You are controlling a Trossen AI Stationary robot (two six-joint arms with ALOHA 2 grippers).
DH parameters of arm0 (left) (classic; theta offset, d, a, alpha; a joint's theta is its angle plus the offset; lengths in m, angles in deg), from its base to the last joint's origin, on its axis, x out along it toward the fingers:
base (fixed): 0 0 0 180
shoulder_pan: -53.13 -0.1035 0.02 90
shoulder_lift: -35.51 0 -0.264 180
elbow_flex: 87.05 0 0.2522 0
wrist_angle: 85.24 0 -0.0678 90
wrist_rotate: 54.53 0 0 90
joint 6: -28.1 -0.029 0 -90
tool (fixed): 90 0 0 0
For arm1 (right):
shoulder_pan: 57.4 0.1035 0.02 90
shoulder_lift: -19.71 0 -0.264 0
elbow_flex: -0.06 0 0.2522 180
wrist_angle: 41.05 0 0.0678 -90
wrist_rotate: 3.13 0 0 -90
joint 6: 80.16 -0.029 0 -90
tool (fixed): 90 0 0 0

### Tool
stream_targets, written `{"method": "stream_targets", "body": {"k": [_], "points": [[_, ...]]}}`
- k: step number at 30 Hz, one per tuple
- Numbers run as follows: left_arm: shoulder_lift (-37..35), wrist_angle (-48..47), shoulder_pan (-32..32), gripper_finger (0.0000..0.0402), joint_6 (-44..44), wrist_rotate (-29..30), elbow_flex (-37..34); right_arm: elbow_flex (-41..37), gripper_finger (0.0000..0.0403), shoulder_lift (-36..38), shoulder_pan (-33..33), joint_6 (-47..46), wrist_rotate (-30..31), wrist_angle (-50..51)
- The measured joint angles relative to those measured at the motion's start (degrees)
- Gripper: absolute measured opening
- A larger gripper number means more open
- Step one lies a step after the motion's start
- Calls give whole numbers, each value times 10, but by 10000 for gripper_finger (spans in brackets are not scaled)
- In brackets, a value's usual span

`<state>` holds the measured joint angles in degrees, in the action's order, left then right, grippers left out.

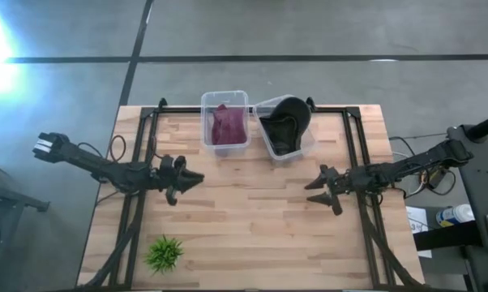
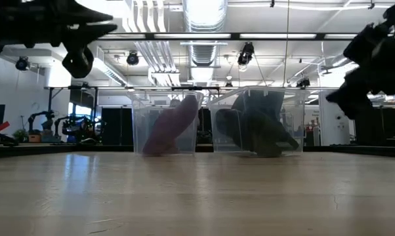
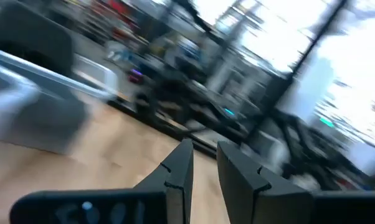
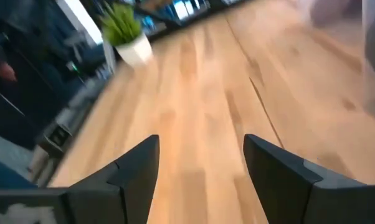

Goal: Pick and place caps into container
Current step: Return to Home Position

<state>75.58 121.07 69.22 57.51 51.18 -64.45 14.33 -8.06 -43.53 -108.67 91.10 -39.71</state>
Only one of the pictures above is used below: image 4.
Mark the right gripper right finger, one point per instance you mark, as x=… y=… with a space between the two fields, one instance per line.
x=299 y=193

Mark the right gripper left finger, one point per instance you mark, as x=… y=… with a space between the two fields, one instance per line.
x=125 y=193

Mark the person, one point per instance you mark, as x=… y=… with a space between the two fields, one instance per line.
x=28 y=77

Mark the potted green plant white pot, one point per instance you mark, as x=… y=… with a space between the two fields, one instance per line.
x=128 y=37

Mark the person's hand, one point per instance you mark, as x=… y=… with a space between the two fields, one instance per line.
x=4 y=71

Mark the grey table frame bracket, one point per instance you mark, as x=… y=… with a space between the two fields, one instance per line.
x=55 y=140

